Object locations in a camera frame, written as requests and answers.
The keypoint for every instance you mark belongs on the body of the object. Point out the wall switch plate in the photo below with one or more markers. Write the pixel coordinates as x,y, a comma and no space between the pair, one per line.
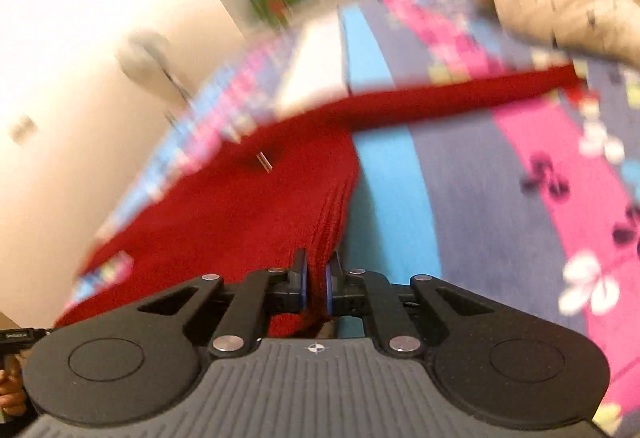
16,131
29,125

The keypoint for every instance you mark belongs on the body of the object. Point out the red knit sweater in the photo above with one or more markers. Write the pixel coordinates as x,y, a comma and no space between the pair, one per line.
225,218

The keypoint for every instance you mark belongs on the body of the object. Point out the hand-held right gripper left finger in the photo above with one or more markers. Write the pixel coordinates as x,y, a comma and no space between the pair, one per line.
302,288

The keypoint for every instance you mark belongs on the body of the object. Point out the person's left hand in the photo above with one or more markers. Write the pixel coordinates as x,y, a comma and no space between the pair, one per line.
12,393

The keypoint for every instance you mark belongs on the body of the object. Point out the potted green plant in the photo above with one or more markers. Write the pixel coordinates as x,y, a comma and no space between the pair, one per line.
274,3

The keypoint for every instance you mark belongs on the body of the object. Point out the floral striped blanket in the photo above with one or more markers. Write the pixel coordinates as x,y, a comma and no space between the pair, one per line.
475,178

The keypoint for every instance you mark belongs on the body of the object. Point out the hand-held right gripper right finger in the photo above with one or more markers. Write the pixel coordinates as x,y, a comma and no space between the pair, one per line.
331,290

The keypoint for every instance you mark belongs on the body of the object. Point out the white standing fan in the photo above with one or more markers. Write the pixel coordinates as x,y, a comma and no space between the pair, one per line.
145,55

